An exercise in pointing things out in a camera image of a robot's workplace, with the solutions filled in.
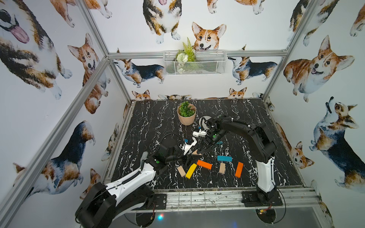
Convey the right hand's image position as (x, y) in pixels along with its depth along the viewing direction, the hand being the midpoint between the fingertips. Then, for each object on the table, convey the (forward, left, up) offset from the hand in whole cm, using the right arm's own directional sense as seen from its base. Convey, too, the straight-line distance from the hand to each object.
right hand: (199, 154), depth 75 cm
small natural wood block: (-4, +10, -14) cm, 18 cm away
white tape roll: (+20, -4, +5) cm, 21 cm away
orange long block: (0, -3, -15) cm, 15 cm away
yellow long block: (-4, +5, -14) cm, 16 cm away
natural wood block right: (-2, -14, -15) cm, 21 cm away
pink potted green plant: (+30, +8, -1) cm, 31 cm away
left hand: (+2, 0, +1) cm, 3 cm away
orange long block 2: (-3, -24, -15) cm, 28 cm away
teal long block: (+4, -16, -15) cm, 22 cm away
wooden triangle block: (0, +2, +2) cm, 3 cm away
